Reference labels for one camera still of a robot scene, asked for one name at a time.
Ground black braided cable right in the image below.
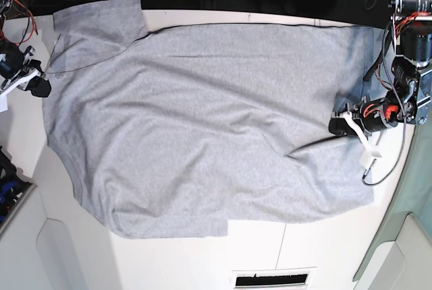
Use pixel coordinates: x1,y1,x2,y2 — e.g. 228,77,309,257
360,43,411,186

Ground grey t-shirt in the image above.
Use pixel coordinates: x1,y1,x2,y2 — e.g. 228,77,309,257
43,0,374,239

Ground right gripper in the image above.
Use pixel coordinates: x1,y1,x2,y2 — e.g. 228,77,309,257
1,42,51,97

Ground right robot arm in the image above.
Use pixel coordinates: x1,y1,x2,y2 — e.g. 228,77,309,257
1,0,51,98

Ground bin with blue items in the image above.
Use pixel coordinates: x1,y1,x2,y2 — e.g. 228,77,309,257
1,146,36,233

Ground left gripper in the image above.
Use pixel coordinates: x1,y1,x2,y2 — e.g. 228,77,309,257
329,96,402,137

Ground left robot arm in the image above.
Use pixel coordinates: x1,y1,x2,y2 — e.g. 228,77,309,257
329,0,431,136

